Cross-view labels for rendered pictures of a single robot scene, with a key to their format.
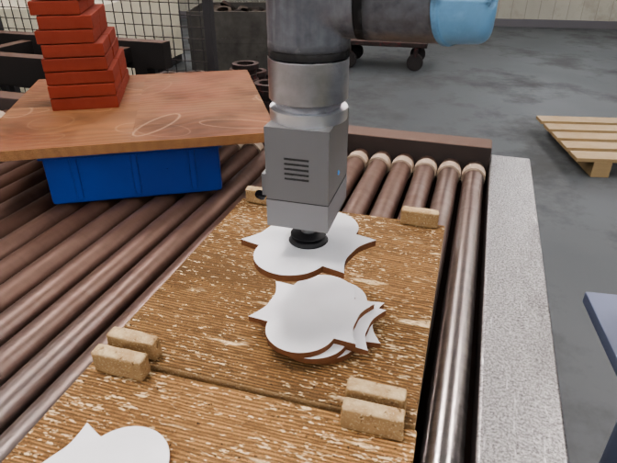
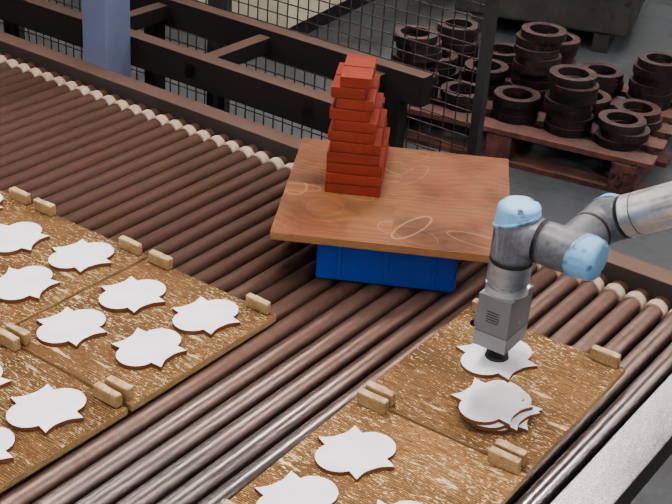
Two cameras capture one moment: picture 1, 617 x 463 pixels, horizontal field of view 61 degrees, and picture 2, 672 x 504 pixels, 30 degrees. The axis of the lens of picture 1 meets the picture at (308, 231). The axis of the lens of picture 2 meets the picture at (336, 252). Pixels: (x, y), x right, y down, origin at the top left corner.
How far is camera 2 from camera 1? 1.69 m
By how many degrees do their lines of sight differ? 15
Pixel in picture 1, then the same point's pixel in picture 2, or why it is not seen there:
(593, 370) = not seen: outside the picture
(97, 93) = (365, 183)
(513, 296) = (645, 430)
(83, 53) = (362, 151)
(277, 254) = (475, 360)
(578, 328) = not seen: outside the picture
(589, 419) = not seen: outside the picture
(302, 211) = (492, 340)
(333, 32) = (521, 258)
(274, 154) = (482, 307)
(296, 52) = (501, 263)
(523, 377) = (612, 472)
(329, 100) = (515, 287)
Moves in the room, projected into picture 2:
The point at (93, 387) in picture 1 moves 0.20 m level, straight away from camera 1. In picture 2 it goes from (355, 411) to (334, 349)
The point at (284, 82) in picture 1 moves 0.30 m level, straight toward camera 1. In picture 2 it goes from (493, 274) to (460, 367)
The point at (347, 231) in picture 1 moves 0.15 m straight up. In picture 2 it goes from (522, 356) to (534, 283)
